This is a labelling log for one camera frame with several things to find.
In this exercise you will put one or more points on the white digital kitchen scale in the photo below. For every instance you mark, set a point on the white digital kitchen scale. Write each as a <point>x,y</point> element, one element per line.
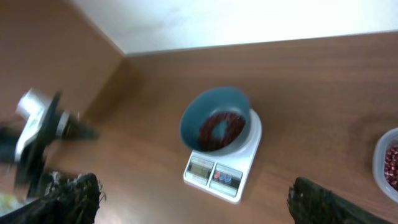
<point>224,174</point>

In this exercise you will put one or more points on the blue plastic bowl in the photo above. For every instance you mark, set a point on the blue plastic bowl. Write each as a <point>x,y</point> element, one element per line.
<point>225,98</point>

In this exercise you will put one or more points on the brown cardboard box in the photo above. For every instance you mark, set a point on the brown cardboard box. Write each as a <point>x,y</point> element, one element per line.
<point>48,46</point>

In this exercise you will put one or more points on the clear plastic bean container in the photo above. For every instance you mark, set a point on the clear plastic bean container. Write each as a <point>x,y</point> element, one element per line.
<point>386,141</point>

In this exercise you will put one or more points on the red beans in bowl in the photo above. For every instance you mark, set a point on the red beans in bowl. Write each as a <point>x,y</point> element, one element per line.
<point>220,130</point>

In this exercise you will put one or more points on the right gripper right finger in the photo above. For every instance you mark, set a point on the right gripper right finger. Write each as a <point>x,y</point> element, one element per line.
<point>309,202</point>

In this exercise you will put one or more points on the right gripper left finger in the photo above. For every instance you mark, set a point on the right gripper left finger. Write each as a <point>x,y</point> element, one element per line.
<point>75,201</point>

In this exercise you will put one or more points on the red beans pile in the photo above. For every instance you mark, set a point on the red beans pile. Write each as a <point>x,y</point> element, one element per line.
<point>390,166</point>

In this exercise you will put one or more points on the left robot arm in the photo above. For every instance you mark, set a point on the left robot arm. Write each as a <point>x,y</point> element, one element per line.
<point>44,123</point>

